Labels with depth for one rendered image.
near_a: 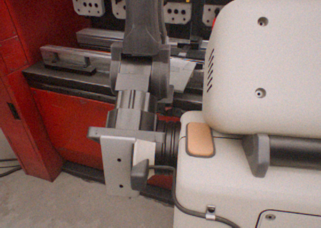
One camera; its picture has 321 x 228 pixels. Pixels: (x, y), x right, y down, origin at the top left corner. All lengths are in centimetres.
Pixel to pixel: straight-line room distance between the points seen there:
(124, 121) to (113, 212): 136
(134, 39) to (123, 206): 141
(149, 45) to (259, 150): 23
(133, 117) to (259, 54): 19
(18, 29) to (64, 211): 115
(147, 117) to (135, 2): 18
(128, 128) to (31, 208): 158
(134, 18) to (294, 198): 31
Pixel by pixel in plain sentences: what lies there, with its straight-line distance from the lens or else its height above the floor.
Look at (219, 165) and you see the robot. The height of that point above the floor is 124.
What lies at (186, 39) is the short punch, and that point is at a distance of 105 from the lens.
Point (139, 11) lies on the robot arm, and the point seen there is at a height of 135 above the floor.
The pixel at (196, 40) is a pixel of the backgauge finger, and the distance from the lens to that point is 125.
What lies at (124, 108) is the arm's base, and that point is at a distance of 34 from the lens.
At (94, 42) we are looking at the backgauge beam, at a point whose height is 94.
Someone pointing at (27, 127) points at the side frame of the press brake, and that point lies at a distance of 158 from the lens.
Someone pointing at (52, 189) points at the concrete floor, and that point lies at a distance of 190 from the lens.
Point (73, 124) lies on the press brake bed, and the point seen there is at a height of 55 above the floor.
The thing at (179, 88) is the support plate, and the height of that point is 100.
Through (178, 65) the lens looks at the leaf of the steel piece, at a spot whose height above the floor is 100.
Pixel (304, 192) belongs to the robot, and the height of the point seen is 124.
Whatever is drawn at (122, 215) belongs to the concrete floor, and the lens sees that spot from 165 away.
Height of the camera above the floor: 143
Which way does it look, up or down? 35 degrees down
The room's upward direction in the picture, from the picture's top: straight up
